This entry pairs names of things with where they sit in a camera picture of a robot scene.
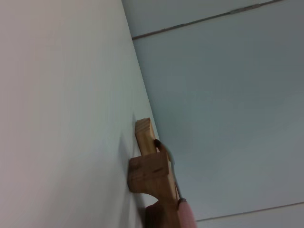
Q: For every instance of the light stained wooden block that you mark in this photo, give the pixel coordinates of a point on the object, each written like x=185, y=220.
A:
x=145, y=137

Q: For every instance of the dark arched wooden block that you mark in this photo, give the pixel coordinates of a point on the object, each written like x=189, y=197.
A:
x=152, y=173

